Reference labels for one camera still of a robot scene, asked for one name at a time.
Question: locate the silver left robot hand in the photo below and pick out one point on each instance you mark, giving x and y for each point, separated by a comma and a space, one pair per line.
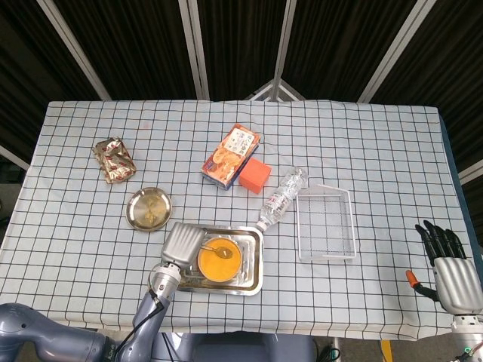
183, 245

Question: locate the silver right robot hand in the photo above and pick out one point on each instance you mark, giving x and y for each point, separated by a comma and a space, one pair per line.
456, 283

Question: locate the silver metal spoon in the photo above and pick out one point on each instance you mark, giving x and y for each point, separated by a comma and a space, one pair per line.
224, 252

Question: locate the small round steel plate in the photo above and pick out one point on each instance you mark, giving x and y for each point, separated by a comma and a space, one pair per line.
149, 209

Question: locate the bowl of orange powder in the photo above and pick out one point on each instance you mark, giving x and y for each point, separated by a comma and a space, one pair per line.
219, 281

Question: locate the rectangular stainless steel tray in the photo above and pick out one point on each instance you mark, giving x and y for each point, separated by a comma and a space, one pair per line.
251, 264

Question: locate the yellow powder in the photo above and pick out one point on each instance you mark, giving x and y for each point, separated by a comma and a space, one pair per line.
219, 269

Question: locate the orange blue cracker box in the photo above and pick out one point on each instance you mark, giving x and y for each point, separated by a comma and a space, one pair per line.
228, 158

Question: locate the orange cube block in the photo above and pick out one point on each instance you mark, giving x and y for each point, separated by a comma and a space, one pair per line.
254, 175

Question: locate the clear plastic water bottle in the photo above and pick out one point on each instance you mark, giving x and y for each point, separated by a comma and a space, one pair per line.
279, 201

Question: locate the gold foil snack bag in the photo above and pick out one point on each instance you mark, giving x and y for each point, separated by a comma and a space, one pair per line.
115, 162

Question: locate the blue-grey robot torso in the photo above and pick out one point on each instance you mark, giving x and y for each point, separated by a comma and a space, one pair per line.
241, 348

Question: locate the white black checkered tablecloth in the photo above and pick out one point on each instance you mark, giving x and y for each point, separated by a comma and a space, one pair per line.
358, 151

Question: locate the dark folding partition screen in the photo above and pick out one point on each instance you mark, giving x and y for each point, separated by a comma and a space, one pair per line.
143, 41

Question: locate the white partition foot frame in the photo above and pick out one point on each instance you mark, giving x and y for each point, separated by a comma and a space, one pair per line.
273, 90

